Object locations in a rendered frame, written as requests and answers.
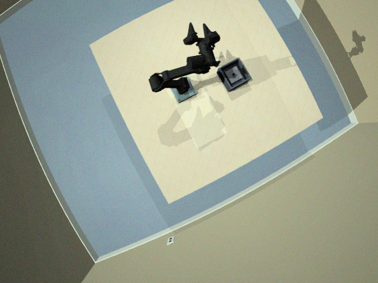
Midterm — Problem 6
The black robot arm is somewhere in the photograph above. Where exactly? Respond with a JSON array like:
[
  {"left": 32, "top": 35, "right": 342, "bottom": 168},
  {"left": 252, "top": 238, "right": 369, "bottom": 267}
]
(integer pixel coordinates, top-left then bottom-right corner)
[{"left": 149, "top": 31, "right": 221, "bottom": 95}]

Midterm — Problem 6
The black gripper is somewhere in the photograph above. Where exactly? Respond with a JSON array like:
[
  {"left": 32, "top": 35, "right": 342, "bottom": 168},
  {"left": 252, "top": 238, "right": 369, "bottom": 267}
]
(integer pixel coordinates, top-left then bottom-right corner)
[{"left": 183, "top": 22, "right": 214, "bottom": 55}]

